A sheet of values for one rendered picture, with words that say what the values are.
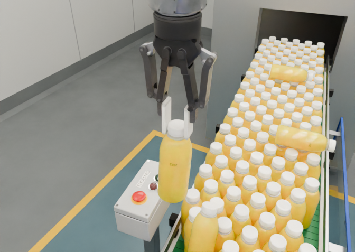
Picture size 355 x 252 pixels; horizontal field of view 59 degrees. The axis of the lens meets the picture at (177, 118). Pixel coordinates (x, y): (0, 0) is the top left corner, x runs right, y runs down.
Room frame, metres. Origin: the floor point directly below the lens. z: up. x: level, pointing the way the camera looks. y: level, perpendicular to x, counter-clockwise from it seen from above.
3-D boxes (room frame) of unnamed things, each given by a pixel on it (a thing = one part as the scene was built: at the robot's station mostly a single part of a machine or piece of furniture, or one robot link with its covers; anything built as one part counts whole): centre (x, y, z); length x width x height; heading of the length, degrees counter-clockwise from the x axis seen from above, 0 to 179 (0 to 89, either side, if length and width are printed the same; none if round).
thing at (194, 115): (0.48, -0.04, 1.44); 0.03 x 0.01 x 0.05; 68
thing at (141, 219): (0.62, 0.08, 1.05); 0.20 x 0.10 x 0.10; 158
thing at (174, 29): (0.50, 0.00, 1.57); 0.08 x 0.07 x 0.09; 68
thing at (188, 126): (0.49, -0.02, 1.41); 0.03 x 0.01 x 0.07; 158
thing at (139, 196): (0.58, 0.10, 1.11); 0.04 x 0.04 x 0.01
